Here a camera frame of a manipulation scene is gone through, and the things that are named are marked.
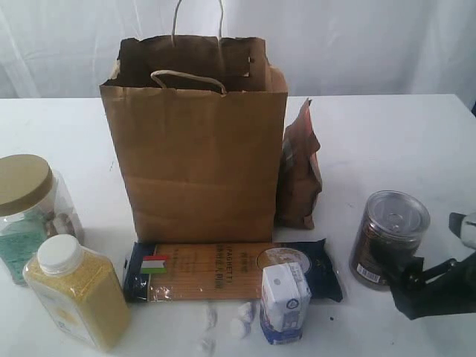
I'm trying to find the white crumpled wad lower right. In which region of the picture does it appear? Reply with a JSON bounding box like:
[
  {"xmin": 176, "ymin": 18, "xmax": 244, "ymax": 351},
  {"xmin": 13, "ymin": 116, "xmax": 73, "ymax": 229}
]
[{"xmin": 230, "ymin": 318, "xmax": 251, "ymax": 340}]

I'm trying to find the yellow millet bottle white cap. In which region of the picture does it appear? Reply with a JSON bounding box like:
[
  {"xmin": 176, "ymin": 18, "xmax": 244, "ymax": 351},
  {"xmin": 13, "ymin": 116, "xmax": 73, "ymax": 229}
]
[{"xmin": 22, "ymin": 234, "xmax": 130, "ymax": 351}]

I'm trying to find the white crumpled wad bottom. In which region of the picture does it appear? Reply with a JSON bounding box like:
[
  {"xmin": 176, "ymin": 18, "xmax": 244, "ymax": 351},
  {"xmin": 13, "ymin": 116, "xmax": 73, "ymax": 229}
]
[{"xmin": 196, "ymin": 338, "xmax": 216, "ymax": 357}]

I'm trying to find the brown stand-up pouch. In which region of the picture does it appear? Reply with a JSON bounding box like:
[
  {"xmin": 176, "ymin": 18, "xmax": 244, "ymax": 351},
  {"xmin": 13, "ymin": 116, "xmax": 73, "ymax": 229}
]
[{"xmin": 274, "ymin": 98, "xmax": 323, "ymax": 230}]

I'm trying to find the dark can clear lid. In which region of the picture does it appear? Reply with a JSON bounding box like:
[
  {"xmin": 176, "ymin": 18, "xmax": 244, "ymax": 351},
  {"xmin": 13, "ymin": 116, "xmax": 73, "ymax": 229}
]
[{"xmin": 350, "ymin": 190, "xmax": 431, "ymax": 290}]

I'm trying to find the white crumpled wad upper right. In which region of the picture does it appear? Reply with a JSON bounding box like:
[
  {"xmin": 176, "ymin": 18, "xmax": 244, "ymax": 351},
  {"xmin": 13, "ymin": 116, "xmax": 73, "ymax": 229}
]
[{"xmin": 238, "ymin": 301, "xmax": 257, "ymax": 324}]

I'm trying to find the clear nut jar gold lid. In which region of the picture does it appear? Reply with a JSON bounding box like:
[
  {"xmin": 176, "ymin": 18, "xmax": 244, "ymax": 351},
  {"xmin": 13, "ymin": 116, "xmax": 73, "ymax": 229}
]
[{"xmin": 1, "ymin": 154, "xmax": 84, "ymax": 286}]

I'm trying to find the white crumpled wad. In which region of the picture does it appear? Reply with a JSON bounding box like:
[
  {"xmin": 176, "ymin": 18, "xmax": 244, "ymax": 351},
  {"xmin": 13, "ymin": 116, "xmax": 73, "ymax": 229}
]
[
  {"xmin": 238, "ymin": 301, "xmax": 257, "ymax": 324},
  {"xmin": 230, "ymin": 318, "xmax": 251, "ymax": 340},
  {"xmin": 201, "ymin": 303, "xmax": 218, "ymax": 332},
  {"xmin": 196, "ymin": 338, "xmax": 216, "ymax": 357}
]

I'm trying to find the white crumpled wad upper left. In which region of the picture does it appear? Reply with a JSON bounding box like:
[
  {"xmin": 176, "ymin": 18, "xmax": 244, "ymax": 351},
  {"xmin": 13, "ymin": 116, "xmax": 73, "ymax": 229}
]
[{"xmin": 201, "ymin": 303, "xmax": 218, "ymax": 332}]

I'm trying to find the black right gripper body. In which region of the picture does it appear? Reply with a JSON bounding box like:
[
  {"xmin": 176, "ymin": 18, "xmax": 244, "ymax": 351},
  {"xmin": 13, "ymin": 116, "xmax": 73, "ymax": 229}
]
[{"xmin": 393, "ymin": 254, "xmax": 475, "ymax": 320}]

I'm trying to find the brown paper bag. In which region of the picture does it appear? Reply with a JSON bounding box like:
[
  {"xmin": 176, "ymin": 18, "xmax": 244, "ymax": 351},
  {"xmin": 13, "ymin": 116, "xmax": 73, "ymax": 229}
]
[{"xmin": 99, "ymin": 0, "xmax": 289, "ymax": 245}]

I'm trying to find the spaghetti packet dark blue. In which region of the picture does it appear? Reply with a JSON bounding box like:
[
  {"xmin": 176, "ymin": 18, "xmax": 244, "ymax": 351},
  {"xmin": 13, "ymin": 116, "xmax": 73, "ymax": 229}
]
[{"xmin": 123, "ymin": 240, "xmax": 343, "ymax": 302}]

